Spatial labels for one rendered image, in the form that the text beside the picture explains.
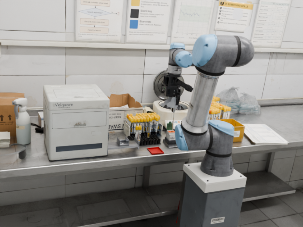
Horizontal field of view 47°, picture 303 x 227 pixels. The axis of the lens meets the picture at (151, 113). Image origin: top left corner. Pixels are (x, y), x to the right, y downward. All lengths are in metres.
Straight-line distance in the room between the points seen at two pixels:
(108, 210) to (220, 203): 1.00
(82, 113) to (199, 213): 0.70
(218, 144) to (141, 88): 0.99
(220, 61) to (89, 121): 0.70
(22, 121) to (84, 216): 0.83
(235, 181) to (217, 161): 0.12
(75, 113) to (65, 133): 0.11
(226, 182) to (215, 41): 0.63
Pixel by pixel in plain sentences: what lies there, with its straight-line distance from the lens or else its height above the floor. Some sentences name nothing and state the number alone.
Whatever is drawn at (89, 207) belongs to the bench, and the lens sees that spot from 2.44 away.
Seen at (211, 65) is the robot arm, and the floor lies 1.43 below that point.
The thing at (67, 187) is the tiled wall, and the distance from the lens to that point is 2.54.
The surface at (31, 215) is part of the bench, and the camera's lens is 2.40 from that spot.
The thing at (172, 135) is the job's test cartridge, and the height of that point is 0.94.
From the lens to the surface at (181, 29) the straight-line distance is 2.39.
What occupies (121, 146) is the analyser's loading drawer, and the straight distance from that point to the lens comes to 1.76.
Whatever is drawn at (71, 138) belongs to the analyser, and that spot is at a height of 0.98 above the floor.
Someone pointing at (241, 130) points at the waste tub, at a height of 0.95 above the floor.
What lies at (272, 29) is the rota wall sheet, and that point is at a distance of 2.81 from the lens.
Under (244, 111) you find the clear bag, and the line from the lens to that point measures 2.63.
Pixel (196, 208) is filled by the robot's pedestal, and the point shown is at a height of 0.74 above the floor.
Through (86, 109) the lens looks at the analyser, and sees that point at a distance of 1.62.
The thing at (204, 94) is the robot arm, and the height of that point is 1.30.
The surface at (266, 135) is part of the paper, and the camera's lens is 2.26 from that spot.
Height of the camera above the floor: 1.65
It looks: 19 degrees down
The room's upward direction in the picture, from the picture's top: 5 degrees clockwise
